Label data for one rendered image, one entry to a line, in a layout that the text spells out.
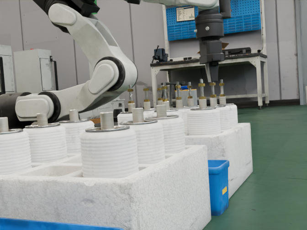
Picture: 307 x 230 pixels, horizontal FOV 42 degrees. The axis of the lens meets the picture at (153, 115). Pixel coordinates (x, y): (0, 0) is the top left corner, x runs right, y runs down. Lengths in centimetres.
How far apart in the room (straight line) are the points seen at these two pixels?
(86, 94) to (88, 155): 104
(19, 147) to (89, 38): 98
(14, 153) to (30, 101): 106
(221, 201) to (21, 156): 49
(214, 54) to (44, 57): 288
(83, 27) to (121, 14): 551
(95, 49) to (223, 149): 80
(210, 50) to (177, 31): 533
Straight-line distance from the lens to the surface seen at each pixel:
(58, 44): 788
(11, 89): 360
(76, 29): 172
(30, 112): 184
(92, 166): 66
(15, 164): 80
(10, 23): 866
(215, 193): 100
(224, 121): 127
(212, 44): 127
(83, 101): 172
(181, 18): 658
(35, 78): 394
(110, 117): 68
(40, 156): 88
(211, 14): 128
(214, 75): 128
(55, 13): 178
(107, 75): 161
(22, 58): 405
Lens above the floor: 31
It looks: 3 degrees down
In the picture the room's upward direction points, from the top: 4 degrees counter-clockwise
